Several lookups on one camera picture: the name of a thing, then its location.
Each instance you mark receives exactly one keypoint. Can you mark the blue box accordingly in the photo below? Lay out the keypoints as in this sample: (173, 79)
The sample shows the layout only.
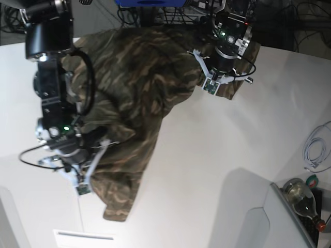
(153, 3)

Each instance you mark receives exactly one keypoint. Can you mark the green tape roll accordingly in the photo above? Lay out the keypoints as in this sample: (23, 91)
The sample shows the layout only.
(312, 181)

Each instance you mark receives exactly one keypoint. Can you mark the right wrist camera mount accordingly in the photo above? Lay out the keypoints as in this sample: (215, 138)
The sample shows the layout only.
(78, 175)

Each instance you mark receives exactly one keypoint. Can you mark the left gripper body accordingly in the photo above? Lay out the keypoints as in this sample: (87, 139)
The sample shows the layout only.
(223, 60)

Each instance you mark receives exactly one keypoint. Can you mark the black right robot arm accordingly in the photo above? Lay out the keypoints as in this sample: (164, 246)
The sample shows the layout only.
(49, 38)

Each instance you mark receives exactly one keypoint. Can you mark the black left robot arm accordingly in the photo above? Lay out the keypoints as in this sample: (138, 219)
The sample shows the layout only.
(232, 33)

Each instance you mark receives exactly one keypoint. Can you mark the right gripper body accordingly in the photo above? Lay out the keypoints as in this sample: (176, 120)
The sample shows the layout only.
(76, 150)

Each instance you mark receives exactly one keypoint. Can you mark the camouflage t-shirt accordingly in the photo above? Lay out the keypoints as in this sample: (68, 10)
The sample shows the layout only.
(141, 74)

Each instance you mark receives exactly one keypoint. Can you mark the clear plastic bottle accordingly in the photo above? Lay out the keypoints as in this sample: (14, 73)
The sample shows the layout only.
(302, 201)

